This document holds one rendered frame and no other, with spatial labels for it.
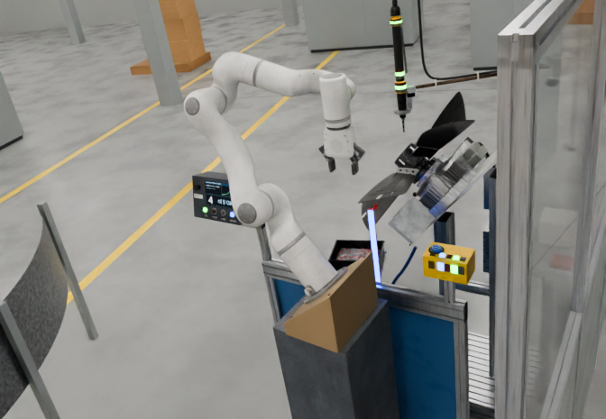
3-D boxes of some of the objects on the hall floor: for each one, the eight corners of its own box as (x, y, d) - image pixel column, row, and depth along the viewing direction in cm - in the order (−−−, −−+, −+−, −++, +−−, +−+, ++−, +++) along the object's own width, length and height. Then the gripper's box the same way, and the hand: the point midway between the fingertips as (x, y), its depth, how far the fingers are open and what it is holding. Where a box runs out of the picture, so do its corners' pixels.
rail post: (301, 399, 291) (276, 272, 257) (298, 405, 288) (271, 277, 254) (295, 396, 293) (269, 270, 259) (290, 402, 290) (264, 276, 256)
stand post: (457, 366, 296) (452, 212, 256) (452, 378, 290) (445, 222, 249) (448, 363, 299) (443, 211, 258) (443, 375, 292) (436, 221, 252)
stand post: (503, 378, 284) (506, 168, 234) (498, 391, 278) (500, 178, 227) (493, 376, 287) (495, 168, 236) (489, 388, 280) (489, 177, 229)
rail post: (470, 460, 247) (467, 317, 212) (467, 468, 244) (463, 324, 209) (461, 457, 249) (456, 314, 214) (458, 465, 246) (453, 322, 211)
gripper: (367, 119, 181) (372, 169, 188) (320, 116, 190) (326, 165, 197) (357, 128, 175) (362, 179, 183) (308, 124, 184) (316, 174, 192)
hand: (344, 168), depth 189 cm, fingers open, 8 cm apart
